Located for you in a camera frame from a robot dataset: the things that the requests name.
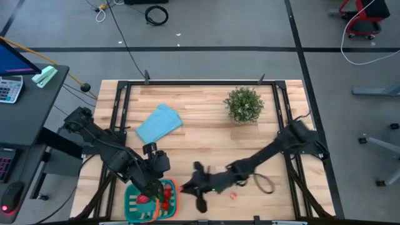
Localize white cord loop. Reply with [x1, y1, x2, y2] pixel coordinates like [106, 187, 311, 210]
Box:
[94, 8, 108, 24]

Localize red and black cart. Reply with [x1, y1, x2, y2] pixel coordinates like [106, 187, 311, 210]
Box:
[327, 0, 391, 41]

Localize grey chair base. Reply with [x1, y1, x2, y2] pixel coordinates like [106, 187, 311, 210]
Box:
[358, 122, 400, 188]

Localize mint green stapler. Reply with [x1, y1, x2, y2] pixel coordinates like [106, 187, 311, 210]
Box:
[31, 65, 59, 89]

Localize black cable loop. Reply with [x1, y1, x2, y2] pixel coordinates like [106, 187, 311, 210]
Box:
[252, 172, 276, 195]

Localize orange rod with black knob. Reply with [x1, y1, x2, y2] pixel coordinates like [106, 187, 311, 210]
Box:
[0, 35, 99, 101]

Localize potted plant with white flowers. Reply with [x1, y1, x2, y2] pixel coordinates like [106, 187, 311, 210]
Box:
[222, 86, 266, 125]

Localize grey desk calculator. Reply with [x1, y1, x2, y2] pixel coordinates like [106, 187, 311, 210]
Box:
[0, 75, 24, 104]

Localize grey desk foot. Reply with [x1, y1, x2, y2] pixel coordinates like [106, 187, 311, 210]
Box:
[351, 81, 400, 98]

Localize light blue folded cloth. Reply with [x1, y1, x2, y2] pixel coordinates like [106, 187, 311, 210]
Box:
[134, 103, 184, 145]

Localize black floor cable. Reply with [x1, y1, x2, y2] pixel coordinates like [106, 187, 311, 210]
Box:
[105, 0, 148, 79]

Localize black keyboard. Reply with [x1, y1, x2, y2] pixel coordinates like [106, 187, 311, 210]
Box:
[0, 147, 20, 184]

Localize black aluminium table frame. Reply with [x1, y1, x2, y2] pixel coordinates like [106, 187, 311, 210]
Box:
[71, 73, 345, 225]

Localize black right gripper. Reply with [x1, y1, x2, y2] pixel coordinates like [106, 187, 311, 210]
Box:
[180, 161, 242, 214]

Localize teal plastic container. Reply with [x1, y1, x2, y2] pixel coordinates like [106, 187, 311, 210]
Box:
[124, 177, 181, 224]

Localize white cable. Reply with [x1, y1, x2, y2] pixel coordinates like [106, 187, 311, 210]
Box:
[340, 0, 400, 67]

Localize monitor with blue screen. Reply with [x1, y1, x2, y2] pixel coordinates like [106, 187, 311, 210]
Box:
[0, 37, 43, 77]

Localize coiled black cable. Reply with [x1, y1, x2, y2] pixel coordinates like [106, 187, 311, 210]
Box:
[144, 4, 170, 27]

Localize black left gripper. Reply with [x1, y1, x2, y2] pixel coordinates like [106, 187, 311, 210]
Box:
[129, 167, 166, 203]

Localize black computer mouse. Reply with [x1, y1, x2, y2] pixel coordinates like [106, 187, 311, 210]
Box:
[0, 181, 26, 216]

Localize black office desk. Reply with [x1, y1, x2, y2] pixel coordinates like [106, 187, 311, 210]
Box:
[0, 63, 84, 224]

